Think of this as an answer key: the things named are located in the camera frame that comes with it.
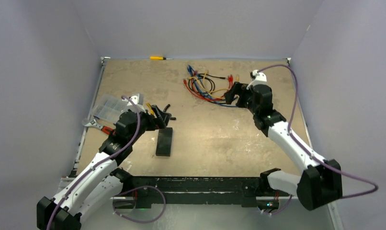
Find aluminium table frame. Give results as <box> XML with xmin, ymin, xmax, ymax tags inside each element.
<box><xmin>47</xmin><ymin>57</ymin><xmax>344</xmax><ymax>230</ymax></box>

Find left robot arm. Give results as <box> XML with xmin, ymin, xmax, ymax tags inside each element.
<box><xmin>36</xmin><ymin>105</ymin><xmax>172</xmax><ymax>230</ymax></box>

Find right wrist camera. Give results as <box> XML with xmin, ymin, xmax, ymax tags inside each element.
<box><xmin>246</xmin><ymin>69</ymin><xmax>267</xmax><ymax>90</ymax></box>

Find black network switch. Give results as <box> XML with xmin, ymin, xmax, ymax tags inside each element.
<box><xmin>156</xmin><ymin>127</ymin><xmax>173</xmax><ymax>157</ymax></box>

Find red ethernet cable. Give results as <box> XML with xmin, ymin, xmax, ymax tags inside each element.
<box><xmin>191</xmin><ymin>69</ymin><xmax>233</xmax><ymax>101</ymax></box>
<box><xmin>183</xmin><ymin>75</ymin><xmax>235</xmax><ymax>102</ymax></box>

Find red handled adjustable wrench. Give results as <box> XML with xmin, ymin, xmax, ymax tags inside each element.
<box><xmin>81</xmin><ymin>118</ymin><xmax>113</xmax><ymax>135</ymax></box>

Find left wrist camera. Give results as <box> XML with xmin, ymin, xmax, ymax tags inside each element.
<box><xmin>127</xmin><ymin>93</ymin><xmax>146</xmax><ymax>113</ymax></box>

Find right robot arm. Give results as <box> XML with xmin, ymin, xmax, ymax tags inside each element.
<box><xmin>224</xmin><ymin>82</ymin><xmax>343</xmax><ymax>210</ymax></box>

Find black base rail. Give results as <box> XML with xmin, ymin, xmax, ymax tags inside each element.
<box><xmin>114</xmin><ymin>176</ymin><xmax>286</xmax><ymax>212</ymax></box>

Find yellow screwdriver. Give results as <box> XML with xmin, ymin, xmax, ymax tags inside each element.
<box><xmin>150</xmin><ymin>56</ymin><xmax>172</xmax><ymax>60</ymax></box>

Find yellow ethernet cable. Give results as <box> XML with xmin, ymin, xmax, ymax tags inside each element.
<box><xmin>187</xmin><ymin>75</ymin><xmax>230</xmax><ymax>96</ymax></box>

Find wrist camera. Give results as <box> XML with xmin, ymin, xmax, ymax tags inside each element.
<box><xmin>127</xmin><ymin>93</ymin><xmax>146</xmax><ymax>113</ymax></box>
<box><xmin>246</xmin><ymin>69</ymin><xmax>267</xmax><ymax>90</ymax></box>

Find yellow handled pliers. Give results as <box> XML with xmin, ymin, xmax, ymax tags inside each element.
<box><xmin>146</xmin><ymin>103</ymin><xmax>177</xmax><ymax>122</ymax></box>

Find clear plastic parts box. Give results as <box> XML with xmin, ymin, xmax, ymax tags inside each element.
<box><xmin>91</xmin><ymin>94</ymin><xmax>136</xmax><ymax>123</ymax></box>

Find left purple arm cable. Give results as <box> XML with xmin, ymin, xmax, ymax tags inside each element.
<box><xmin>45</xmin><ymin>95</ymin><xmax>167</xmax><ymax>230</ymax></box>

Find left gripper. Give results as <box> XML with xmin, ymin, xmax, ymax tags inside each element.
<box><xmin>129</xmin><ymin>105</ymin><xmax>170</xmax><ymax>144</ymax></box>

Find blue ethernet cable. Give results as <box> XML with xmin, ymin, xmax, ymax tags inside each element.
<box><xmin>186</xmin><ymin>65</ymin><xmax>227</xmax><ymax>102</ymax></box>
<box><xmin>186</xmin><ymin>65</ymin><xmax>239</xmax><ymax>109</ymax></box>

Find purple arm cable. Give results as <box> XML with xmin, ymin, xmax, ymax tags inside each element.
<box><xmin>258</xmin><ymin>64</ymin><xmax>379</xmax><ymax>217</ymax></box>
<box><xmin>45</xmin><ymin>95</ymin><xmax>167</xmax><ymax>230</ymax></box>

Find orange ethernet cable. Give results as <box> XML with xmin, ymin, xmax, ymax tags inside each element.
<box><xmin>202</xmin><ymin>70</ymin><xmax>240</xmax><ymax>99</ymax></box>

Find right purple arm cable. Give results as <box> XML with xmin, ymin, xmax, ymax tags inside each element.
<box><xmin>258</xmin><ymin>64</ymin><xmax>379</xmax><ymax>217</ymax></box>

